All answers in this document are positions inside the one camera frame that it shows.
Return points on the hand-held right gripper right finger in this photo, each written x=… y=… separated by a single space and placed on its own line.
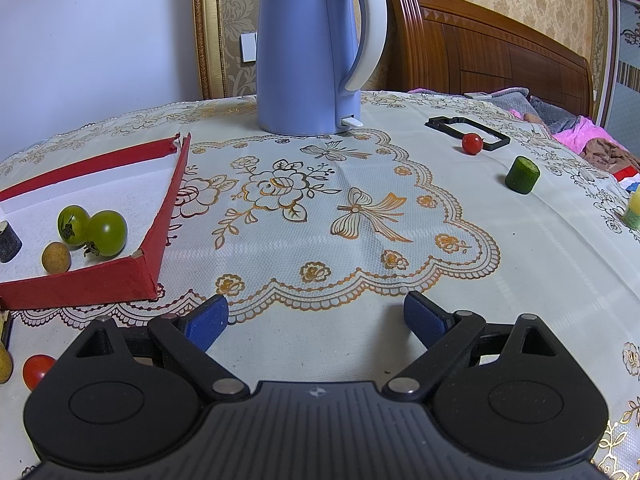
x=427 y=320

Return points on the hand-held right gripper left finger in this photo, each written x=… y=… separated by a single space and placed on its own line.
x=207 y=322

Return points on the green tomato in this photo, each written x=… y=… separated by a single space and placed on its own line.
x=106 y=232
x=72 y=225

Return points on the red cardboard box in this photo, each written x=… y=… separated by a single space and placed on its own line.
x=75 y=290

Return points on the brown longan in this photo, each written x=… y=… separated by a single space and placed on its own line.
x=55 y=257

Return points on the dark cylindrical vegetable piece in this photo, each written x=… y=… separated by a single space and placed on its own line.
x=9 y=245

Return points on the lace floral tablecloth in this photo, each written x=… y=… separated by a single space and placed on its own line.
x=350 y=240

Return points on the green cucumber piece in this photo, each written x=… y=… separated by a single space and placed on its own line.
x=522 y=176

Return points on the red cherry tomato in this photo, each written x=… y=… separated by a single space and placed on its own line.
x=472 y=143
x=37 y=370

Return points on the dark object with yellow edge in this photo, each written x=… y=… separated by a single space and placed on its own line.
x=4 y=327

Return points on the small orange-yellow fruit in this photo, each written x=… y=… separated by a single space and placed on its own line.
x=4 y=365

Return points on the yellow-green object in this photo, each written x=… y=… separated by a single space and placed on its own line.
x=634 y=210

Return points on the striped cloth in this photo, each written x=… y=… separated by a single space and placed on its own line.
x=627 y=180

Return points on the brown cloth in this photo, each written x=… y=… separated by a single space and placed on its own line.
x=610 y=152

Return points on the wooden bed headboard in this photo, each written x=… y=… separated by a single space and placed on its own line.
x=475 y=50

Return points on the blue electric kettle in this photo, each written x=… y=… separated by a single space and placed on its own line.
x=305 y=60

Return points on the wardrobe door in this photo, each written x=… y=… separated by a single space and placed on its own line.
x=627 y=60

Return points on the black rectangular frame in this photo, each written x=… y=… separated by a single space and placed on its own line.
x=440 y=127

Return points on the white wall switch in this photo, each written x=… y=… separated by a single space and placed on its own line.
x=248 y=47

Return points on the gold wall moulding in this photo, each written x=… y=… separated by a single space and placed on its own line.
x=207 y=30
x=601 y=35

